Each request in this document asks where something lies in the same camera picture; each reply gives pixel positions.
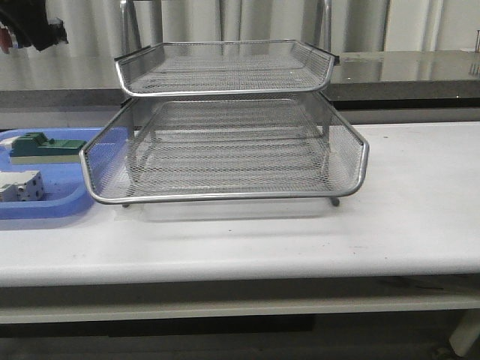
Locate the grey stone counter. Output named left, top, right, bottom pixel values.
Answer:
left=1, top=50, right=479, bottom=130

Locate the green terminal block component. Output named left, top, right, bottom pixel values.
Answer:
left=10, top=132, right=86, bottom=165

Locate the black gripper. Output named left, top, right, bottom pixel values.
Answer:
left=1, top=0, right=68, bottom=52

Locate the white circuit breaker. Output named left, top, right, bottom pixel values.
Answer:
left=1, top=170, right=44, bottom=203

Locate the silver mesh tray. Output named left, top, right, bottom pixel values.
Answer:
left=115, top=39, right=340, bottom=98
left=127, top=157, right=328, bottom=200
left=79, top=92, right=369, bottom=205

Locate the blue plastic tray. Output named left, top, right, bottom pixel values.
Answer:
left=1, top=127, right=101, bottom=230

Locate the red push button switch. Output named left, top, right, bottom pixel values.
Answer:
left=0, top=26, right=18, bottom=54

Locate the grey metal rack frame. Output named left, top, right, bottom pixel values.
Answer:
left=118, top=0, right=341, bottom=209

